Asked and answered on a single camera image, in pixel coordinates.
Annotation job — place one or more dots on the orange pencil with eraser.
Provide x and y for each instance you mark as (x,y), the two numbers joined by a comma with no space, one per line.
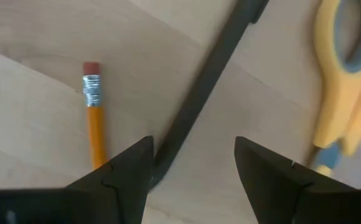
(96,130)

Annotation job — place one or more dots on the black pen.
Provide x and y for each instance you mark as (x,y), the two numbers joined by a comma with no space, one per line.
(205,81)

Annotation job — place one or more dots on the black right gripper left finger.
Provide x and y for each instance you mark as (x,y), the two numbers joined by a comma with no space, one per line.
(130,180)

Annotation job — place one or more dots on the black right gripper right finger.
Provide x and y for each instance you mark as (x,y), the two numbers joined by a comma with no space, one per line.
(270,186)

